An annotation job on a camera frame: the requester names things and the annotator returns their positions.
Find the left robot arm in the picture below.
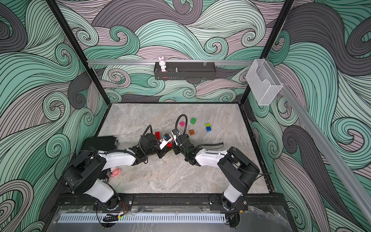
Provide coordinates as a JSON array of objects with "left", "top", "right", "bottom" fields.
[{"left": 62, "top": 139, "right": 172, "bottom": 210}]

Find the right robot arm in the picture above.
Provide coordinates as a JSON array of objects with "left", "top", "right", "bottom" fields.
[{"left": 171, "top": 130, "right": 269, "bottom": 210}]

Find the lime and blue lego stack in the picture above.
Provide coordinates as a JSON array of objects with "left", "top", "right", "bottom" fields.
[{"left": 205, "top": 123, "right": 212, "bottom": 132}]

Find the pink white small toy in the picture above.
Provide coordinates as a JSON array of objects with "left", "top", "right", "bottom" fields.
[{"left": 110, "top": 167, "right": 121, "bottom": 177}]

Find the black flat pad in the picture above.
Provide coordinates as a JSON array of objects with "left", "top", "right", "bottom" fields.
[{"left": 81, "top": 136, "right": 118, "bottom": 151}]

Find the white rabbit figurine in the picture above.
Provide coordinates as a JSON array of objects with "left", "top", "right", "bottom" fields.
[{"left": 158, "top": 57, "right": 167, "bottom": 72}]

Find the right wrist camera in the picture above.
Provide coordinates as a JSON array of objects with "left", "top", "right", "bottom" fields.
[{"left": 171, "top": 129, "right": 181, "bottom": 146}]

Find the black wall shelf tray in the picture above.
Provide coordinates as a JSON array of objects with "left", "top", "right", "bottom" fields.
[{"left": 154, "top": 62, "right": 216, "bottom": 81}]

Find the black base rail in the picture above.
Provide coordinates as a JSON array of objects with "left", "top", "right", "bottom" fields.
[{"left": 56, "top": 193, "right": 286, "bottom": 211}]

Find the white slotted cable duct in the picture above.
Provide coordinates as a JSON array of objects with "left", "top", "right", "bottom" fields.
[{"left": 57, "top": 213, "right": 227, "bottom": 224}]

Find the clear plastic wall box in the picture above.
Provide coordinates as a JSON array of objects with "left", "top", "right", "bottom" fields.
[{"left": 246, "top": 59, "right": 283, "bottom": 106}]

